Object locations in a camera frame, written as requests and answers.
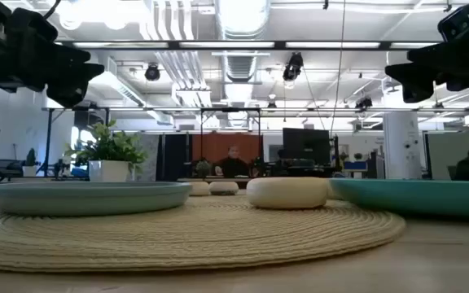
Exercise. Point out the black curtain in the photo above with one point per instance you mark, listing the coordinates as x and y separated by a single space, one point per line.
175 156

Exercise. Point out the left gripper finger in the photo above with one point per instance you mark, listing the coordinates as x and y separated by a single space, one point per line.
39 49
73 83

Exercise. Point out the black monitor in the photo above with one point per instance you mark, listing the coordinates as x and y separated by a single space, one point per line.
305 146

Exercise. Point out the orange-brown partition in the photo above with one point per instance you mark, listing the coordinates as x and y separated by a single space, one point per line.
210 146

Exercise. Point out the overhead light bar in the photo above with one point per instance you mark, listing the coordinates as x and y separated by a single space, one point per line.
226 45

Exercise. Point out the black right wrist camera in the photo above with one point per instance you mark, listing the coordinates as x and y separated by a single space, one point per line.
456 22

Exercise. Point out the blue box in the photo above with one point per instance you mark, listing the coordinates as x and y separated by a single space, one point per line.
354 166

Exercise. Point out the white round pillar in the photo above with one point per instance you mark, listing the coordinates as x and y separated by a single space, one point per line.
401 146

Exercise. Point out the cream round macaron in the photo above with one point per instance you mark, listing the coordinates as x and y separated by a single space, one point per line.
287 193

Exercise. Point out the small cactus in white pot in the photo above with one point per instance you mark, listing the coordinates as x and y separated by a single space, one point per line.
30 170

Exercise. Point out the black portal stand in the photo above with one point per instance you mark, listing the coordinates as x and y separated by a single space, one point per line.
230 109

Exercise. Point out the black ceiling spotlight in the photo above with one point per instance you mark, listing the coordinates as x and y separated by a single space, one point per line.
364 102
292 69
152 73

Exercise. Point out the silver ceiling duct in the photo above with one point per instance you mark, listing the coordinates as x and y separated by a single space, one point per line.
242 20

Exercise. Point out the grey-green partition panel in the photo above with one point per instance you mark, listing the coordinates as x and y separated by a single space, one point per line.
442 150

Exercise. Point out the grey-blue plate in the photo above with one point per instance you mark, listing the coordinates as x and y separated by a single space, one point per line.
88 201

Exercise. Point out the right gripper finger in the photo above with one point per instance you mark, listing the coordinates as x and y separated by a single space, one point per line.
415 79
454 61

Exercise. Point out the green plant in white pot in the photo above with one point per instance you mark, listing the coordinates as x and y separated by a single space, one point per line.
108 171

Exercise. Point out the teal plate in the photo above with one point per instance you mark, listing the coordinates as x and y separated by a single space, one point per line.
422 199

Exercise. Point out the round woven straw placemat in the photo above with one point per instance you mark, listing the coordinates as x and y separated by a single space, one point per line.
198 236

